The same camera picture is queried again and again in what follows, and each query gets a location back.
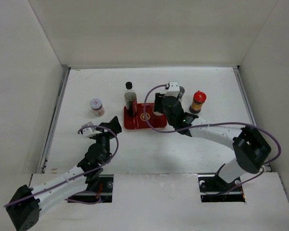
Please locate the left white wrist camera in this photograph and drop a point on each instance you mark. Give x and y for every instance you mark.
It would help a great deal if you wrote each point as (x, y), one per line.
(88, 131)

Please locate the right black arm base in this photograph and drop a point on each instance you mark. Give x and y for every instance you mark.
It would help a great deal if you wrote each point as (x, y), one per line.
(215, 190)

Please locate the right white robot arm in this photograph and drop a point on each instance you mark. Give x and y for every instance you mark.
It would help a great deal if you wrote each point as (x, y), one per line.
(250, 147)

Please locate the dark soy sauce bottle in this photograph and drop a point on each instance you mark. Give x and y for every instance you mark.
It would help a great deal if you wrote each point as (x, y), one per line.
(130, 99)

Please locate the salt grinder clear lid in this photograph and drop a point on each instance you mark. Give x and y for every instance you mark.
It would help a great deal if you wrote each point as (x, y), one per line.
(181, 93)

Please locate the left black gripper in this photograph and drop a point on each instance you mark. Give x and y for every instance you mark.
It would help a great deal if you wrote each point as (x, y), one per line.
(113, 123)

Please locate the red lacquer tray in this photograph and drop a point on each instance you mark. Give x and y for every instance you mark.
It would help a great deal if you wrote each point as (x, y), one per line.
(138, 121)

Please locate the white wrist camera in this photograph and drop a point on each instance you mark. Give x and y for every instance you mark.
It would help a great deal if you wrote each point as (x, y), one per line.
(88, 131)
(172, 89)

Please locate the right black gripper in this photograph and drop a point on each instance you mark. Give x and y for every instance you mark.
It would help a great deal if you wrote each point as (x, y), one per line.
(159, 97)

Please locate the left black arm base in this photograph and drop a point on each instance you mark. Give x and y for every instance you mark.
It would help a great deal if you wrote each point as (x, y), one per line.
(99, 191)

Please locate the small white-lid spice jar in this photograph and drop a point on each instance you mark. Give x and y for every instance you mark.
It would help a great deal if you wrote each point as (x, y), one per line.
(97, 107)

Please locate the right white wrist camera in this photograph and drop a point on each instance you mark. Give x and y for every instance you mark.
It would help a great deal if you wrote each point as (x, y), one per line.
(172, 89)

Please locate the red-capped sauce jar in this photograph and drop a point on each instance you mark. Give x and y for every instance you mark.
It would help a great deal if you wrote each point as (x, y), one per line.
(198, 100)

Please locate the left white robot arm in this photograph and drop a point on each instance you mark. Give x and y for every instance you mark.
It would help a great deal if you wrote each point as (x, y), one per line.
(28, 204)

